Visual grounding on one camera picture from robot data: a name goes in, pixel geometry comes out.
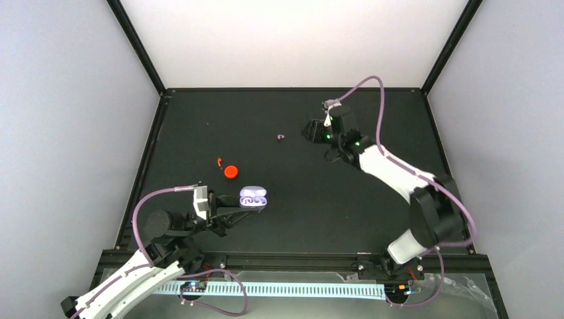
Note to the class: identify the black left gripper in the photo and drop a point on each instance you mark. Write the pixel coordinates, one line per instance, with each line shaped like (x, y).
(219, 216)

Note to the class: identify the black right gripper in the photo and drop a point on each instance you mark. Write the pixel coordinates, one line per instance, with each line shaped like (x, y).
(311, 133)

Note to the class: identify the lavender earbud charging case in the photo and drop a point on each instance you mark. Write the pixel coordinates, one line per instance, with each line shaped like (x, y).
(253, 191)

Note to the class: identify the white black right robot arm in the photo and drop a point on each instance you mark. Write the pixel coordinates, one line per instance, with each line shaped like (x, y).
(434, 214)

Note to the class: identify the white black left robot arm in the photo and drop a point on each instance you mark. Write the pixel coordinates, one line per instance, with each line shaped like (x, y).
(171, 254)

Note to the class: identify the orange round case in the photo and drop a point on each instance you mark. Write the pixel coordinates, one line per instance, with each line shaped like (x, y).
(231, 171)

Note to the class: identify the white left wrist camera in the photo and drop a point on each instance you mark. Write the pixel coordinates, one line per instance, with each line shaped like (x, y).
(200, 202)

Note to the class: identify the light blue slotted cable duct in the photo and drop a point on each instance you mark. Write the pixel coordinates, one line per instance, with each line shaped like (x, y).
(274, 289)

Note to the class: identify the black front frame rail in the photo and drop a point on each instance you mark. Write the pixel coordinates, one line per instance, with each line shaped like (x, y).
(367, 265)

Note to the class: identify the black enclosure frame post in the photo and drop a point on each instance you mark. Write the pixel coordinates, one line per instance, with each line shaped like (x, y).
(119, 11)

